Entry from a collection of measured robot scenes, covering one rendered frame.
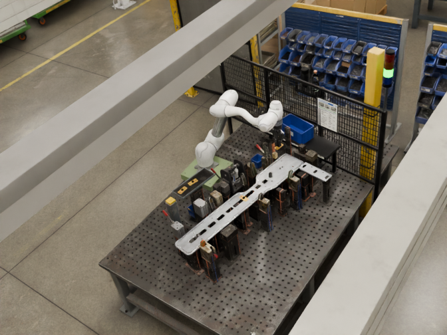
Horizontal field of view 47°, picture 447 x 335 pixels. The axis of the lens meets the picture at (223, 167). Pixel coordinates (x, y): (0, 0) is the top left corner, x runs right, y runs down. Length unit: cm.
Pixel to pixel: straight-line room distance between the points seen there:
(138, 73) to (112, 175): 510
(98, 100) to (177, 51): 27
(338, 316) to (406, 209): 22
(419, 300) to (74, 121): 406
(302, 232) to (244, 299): 81
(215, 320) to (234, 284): 33
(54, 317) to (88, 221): 122
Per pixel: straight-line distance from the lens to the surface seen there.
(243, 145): 527
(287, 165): 452
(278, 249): 425
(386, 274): 73
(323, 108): 458
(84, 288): 533
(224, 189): 427
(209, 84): 718
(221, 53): 154
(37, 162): 115
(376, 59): 406
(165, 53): 142
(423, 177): 87
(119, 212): 590
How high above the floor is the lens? 397
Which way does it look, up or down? 40 degrees down
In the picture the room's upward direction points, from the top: 10 degrees counter-clockwise
